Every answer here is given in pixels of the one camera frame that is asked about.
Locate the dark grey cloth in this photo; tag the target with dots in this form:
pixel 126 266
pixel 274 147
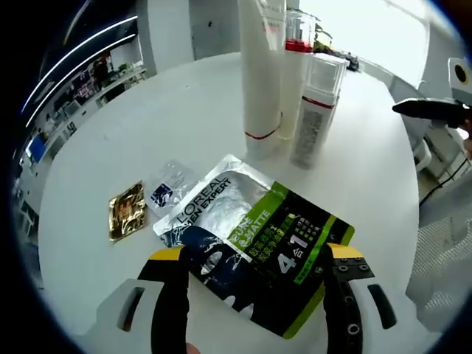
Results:
pixel 352 62

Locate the clear skincare sachet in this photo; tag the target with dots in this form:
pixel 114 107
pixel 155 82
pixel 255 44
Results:
pixel 169 184

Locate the small white red-label bottle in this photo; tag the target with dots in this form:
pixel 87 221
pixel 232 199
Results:
pixel 313 129

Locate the blue bin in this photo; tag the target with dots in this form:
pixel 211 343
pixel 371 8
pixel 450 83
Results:
pixel 36 147

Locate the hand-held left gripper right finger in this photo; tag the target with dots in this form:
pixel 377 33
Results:
pixel 343 306

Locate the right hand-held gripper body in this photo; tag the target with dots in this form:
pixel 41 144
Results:
pixel 462 85

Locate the person's left hand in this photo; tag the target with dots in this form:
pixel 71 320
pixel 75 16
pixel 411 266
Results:
pixel 192 348

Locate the long ceiling light strip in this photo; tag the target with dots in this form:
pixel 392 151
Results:
pixel 73 48
pixel 85 60

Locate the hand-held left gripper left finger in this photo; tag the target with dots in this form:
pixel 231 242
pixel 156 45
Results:
pixel 169 302

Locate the gold skincare sachet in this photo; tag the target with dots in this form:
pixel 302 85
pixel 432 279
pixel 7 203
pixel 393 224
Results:
pixel 127 212

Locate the person's right hand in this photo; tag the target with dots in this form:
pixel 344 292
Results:
pixel 468 147

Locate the white skincare tube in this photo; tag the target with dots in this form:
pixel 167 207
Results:
pixel 258 92

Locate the green black skincare sachet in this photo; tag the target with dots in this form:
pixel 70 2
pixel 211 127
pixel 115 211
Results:
pixel 250 221

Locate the white red-collar pump bottle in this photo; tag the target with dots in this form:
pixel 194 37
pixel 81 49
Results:
pixel 295 81

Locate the grey mesh chair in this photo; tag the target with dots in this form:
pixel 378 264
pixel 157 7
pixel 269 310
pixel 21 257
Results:
pixel 442 265

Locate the green potted plant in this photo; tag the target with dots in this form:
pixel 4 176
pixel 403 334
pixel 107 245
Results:
pixel 322 40

